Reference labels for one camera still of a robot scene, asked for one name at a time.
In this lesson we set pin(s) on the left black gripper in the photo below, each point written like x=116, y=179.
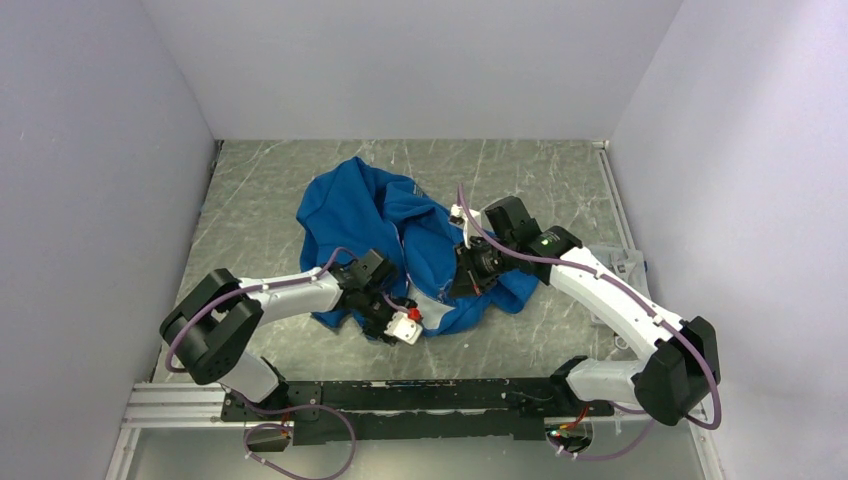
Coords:
x=377, y=330

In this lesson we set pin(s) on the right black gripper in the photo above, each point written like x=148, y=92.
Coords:
x=468, y=280

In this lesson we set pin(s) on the blue zip jacket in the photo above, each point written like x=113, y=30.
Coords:
x=360, y=207

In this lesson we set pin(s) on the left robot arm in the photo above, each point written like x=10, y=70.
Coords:
x=208, y=332

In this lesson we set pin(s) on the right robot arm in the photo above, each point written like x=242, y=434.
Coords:
x=676, y=372

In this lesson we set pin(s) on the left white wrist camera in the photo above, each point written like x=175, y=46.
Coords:
x=405, y=325

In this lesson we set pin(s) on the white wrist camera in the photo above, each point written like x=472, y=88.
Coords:
x=459, y=218
x=405, y=325

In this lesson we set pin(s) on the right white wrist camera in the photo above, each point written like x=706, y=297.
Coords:
x=459, y=218

